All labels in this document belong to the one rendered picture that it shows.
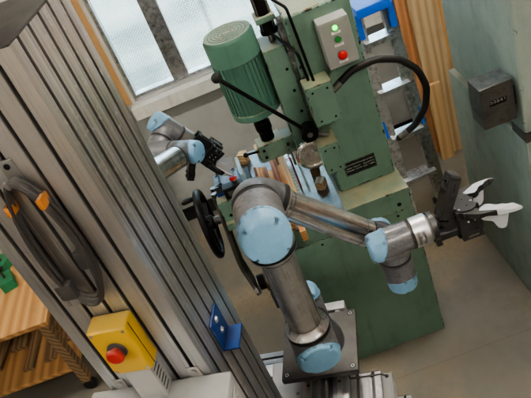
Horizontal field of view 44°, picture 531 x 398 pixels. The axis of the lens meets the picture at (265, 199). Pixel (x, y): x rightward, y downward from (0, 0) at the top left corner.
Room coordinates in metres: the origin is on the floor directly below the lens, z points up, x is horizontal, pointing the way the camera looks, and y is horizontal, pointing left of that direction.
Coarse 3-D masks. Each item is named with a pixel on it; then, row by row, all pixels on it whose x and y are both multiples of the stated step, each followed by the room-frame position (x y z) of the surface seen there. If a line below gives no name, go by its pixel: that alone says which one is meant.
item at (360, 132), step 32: (288, 0) 2.07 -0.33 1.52; (320, 0) 1.96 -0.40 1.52; (288, 32) 1.95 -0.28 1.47; (352, 32) 1.93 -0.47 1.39; (320, 64) 1.94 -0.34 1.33; (352, 64) 1.93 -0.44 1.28; (352, 96) 1.94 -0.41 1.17; (320, 128) 1.95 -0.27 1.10; (352, 128) 1.94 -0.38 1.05; (384, 160) 1.93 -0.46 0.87
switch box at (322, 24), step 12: (336, 12) 1.92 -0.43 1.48; (324, 24) 1.88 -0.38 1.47; (348, 24) 1.87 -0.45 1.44; (324, 36) 1.88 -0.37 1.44; (348, 36) 1.87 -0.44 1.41; (324, 48) 1.88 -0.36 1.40; (336, 48) 1.88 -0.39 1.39; (348, 48) 1.87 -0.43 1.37; (336, 60) 1.88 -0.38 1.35; (348, 60) 1.87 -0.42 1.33
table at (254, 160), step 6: (252, 156) 2.27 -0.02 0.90; (258, 156) 2.25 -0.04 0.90; (252, 162) 2.23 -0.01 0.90; (258, 162) 2.22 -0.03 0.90; (240, 168) 2.23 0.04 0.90; (252, 168) 2.19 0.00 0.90; (270, 168) 2.14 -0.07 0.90; (252, 174) 2.15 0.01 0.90; (228, 222) 1.96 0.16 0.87; (234, 222) 1.95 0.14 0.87; (228, 228) 1.94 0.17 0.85; (234, 228) 1.94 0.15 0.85; (306, 228) 1.72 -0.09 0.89; (294, 234) 1.72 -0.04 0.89; (312, 234) 1.72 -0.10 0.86; (300, 240) 1.72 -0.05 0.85; (306, 240) 1.72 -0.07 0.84
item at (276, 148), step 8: (288, 128) 2.08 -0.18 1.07; (280, 136) 2.05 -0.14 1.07; (288, 136) 2.03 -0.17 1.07; (256, 144) 2.07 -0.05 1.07; (264, 144) 2.04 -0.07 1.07; (272, 144) 2.03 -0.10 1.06; (280, 144) 2.03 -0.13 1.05; (264, 152) 2.03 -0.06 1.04; (272, 152) 2.03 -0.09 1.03; (280, 152) 2.03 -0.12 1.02; (288, 152) 2.03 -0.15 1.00; (264, 160) 2.03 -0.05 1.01
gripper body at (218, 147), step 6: (198, 132) 2.00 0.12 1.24; (198, 138) 1.98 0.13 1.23; (204, 138) 1.98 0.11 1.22; (210, 138) 2.01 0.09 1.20; (204, 144) 1.98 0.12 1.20; (210, 144) 1.98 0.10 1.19; (216, 144) 2.00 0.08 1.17; (222, 144) 2.02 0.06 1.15; (210, 150) 1.96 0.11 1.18; (216, 150) 1.98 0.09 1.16; (210, 156) 1.97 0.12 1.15; (216, 156) 1.97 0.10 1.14; (204, 162) 1.96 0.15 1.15; (210, 162) 1.96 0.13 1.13
